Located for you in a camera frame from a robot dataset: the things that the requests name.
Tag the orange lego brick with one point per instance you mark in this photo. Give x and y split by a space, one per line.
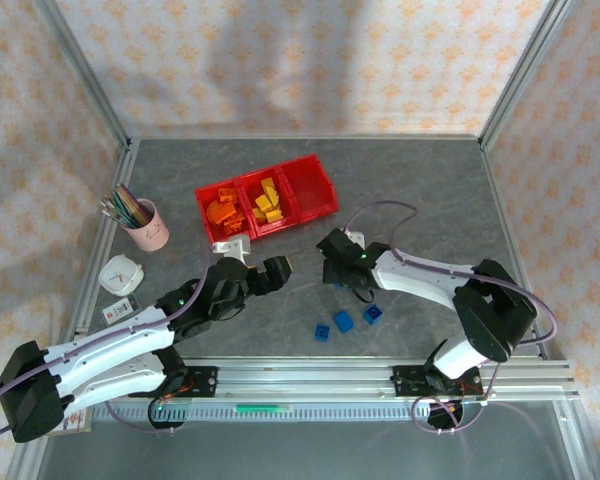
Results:
226 193

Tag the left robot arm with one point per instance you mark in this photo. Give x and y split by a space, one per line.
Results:
115 340

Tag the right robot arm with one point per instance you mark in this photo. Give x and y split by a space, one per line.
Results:
495 310

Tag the red plastic bin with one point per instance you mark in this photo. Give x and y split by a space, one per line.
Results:
202 200
310 190
245 187

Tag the pink cup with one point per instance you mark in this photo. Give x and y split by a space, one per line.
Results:
152 235

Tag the small white label card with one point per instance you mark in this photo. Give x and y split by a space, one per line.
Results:
120 310

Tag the green label strip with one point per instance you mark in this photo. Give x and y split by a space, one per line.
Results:
265 408

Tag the red and white card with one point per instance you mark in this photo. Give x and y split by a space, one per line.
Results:
79 422

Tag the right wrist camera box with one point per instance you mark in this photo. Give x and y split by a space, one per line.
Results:
354 235

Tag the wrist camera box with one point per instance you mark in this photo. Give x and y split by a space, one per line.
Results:
232 247
354 235

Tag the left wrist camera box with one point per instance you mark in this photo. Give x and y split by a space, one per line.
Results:
232 247

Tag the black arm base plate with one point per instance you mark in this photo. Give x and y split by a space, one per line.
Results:
405 382
205 382

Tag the aluminium mounting rail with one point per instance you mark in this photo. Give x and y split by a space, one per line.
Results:
305 380

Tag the aluminium table end rail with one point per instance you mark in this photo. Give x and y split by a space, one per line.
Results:
305 137

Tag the aluminium table side rail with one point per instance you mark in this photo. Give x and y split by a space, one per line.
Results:
502 200
122 175

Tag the aluminium frame post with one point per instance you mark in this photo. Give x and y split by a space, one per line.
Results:
88 75
522 75

